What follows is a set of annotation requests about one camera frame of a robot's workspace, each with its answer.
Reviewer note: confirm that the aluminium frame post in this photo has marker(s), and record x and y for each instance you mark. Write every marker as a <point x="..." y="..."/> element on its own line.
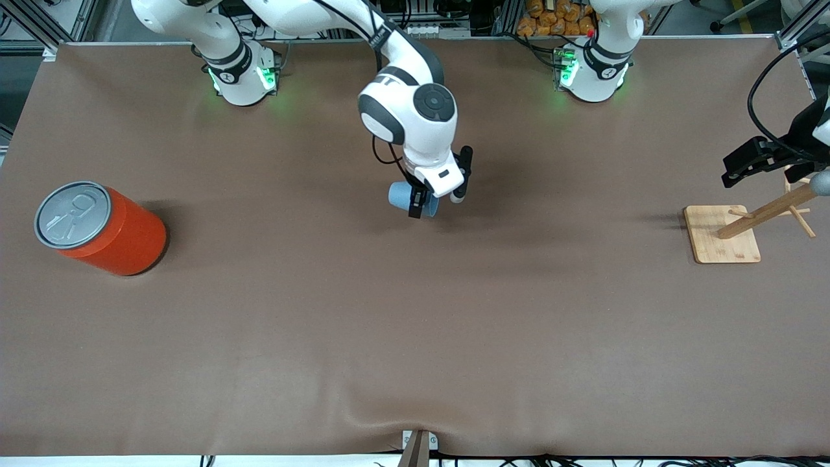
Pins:
<point x="801" y="26"/>
<point x="39" y="26"/>

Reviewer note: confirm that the white power strip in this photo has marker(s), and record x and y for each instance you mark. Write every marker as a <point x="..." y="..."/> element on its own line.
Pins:
<point x="426" y="29"/>

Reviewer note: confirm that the metal table clamp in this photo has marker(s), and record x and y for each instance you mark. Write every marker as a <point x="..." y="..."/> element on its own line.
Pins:
<point x="418" y="447"/>

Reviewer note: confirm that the brown table cloth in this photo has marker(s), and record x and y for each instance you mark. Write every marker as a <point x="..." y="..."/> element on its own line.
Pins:
<point x="389" y="324"/>

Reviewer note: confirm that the light blue plastic cup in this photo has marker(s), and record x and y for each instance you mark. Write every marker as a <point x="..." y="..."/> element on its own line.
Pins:
<point x="399" y="194"/>

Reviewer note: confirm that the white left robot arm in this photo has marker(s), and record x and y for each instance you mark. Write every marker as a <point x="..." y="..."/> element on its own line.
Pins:
<point x="600" y="65"/>

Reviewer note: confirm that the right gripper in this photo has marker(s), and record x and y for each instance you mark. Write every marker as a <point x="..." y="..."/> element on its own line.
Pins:
<point x="417" y="197"/>

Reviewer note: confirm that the orange snack packets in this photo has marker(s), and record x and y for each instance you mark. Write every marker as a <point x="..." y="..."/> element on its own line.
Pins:
<point x="551" y="19"/>

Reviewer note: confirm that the wooden mug tree stand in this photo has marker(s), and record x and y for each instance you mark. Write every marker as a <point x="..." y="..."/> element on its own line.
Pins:
<point x="713" y="250"/>

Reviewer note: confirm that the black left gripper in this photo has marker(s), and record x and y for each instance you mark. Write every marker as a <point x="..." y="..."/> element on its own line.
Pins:
<point x="802" y="135"/>

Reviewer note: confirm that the orange can with silver lid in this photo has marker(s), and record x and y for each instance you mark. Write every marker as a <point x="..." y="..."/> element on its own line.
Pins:
<point x="123" y="240"/>

